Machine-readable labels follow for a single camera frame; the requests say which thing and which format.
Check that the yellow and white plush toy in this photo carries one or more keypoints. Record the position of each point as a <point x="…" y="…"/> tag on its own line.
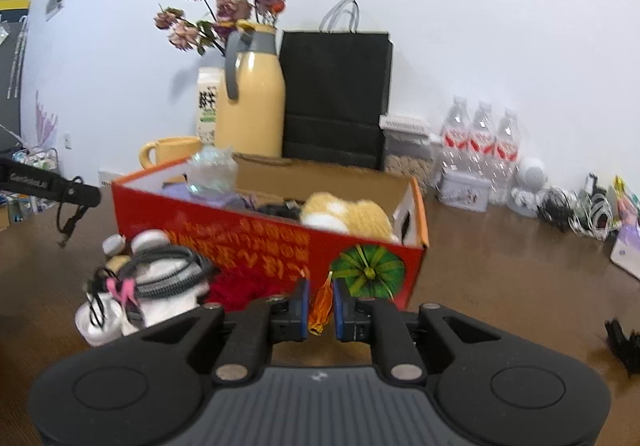
<point x="340" y="216"/>

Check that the yellow thermos jug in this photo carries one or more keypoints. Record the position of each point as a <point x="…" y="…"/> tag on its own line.
<point x="255" y="105"/>

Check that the white round cap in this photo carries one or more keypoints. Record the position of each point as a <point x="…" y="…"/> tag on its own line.
<point x="150" y="241"/>

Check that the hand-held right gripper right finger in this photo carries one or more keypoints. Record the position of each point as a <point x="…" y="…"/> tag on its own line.
<point x="340" y="313"/>

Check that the colourful snack packet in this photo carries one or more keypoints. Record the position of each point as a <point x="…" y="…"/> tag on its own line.
<point x="629" y="211"/>

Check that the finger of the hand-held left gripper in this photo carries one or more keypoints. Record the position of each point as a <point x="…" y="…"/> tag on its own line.
<point x="80" y="193"/>

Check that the black paper bag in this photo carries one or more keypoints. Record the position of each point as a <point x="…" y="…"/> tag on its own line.
<point x="335" y="85"/>

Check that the red artificial rose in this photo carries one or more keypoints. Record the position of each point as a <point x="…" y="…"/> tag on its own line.
<point x="240" y="293"/>

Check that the clear plastic cup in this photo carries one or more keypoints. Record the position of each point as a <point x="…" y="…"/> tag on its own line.
<point x="212" y="170"/>

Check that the yellow mug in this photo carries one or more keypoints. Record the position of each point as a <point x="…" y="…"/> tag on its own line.
<point x="170" y="150"/>

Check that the white tin box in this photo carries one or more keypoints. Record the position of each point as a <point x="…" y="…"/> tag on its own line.
<point x="462" y="191"/>

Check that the purple knitted cloth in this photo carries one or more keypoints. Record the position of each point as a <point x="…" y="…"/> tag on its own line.
<point x="220" y="201"/>

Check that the black charger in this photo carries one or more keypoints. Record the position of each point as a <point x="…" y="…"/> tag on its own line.
<point x="592" y="183"/>

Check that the white robot toy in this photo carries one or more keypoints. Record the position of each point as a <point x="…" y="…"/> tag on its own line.
<point x="531" y="175"/>

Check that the red cardboard box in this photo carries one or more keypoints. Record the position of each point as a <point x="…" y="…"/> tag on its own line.
<point x="250" y="246"/>

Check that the orange tassel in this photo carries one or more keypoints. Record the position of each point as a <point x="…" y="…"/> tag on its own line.
<point x="320" y="306"/>

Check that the small white plug cap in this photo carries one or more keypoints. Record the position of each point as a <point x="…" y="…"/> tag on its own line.
<point x="114" y="246"/>

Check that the dark board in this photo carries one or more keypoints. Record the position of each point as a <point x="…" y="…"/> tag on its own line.
<point x="12" y="65"/>

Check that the black glove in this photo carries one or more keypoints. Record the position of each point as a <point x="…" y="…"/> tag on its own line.
<point x="622" y="338"/>

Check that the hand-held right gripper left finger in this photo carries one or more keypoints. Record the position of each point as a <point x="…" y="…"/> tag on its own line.
<point x="301" y="311"/>

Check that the purple wall decal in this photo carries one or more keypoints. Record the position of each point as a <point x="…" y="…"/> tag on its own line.
<point x="46" y="125"/>

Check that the white milk carton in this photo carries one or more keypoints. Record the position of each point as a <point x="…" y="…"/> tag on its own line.
<point x="206" y="100"/>

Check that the dark blue glasses case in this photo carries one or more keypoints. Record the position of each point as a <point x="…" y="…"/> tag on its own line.
<point x="277" y="211"/>

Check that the clear jar of seeds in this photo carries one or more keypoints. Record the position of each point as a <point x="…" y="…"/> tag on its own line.
<point x="405" y="155"/>

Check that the yellow block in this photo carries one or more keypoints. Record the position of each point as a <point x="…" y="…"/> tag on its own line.
<point x="119" y="263"/>

